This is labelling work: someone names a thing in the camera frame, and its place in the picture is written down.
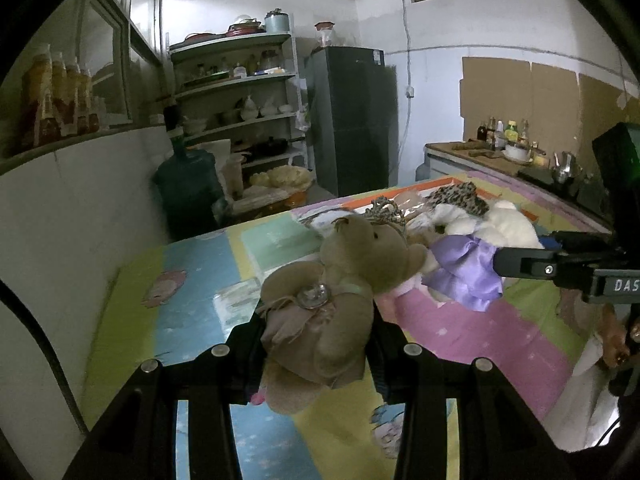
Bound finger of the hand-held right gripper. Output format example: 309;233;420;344
547;230;620;253
491;245;601;289

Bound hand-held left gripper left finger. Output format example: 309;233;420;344
62;320;268;480

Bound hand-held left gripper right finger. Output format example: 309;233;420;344
369;310;578;480

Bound white plush bear purple bow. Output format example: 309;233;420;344
420;199;546;313

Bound brown teddy bear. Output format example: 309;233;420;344
257;216;430;415

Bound person's right hand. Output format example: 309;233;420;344
600;304;640;376

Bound black stove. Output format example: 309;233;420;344
516;166;613;221

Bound steel kettle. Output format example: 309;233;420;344
551;151;582;185

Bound leopard print cloth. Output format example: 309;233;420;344
429;181;491;217

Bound colourful patchwork play mat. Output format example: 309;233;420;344
81;170;618;480

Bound wooden countertop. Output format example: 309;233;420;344
424;139;551;178

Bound group of condiment bottles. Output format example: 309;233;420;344
475;116;532;150

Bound white cloth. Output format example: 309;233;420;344
544;330;632;453

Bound blue water jug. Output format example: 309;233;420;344
151;105;227;242

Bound white plastic bag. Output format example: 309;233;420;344
219;151;247;198

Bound black wok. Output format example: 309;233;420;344
252;136;291;160

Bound dark green refrigerator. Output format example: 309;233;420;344
303;45;400;200

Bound white shelf rack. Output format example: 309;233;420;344
166;31;307;200

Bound grey metal pot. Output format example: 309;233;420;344
264;9;292;35

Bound cardboard wall sheets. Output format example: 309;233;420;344
460;56;640;147

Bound wall cable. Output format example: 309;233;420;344
397;0;418;181

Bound window frame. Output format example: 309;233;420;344
0;0;168;163

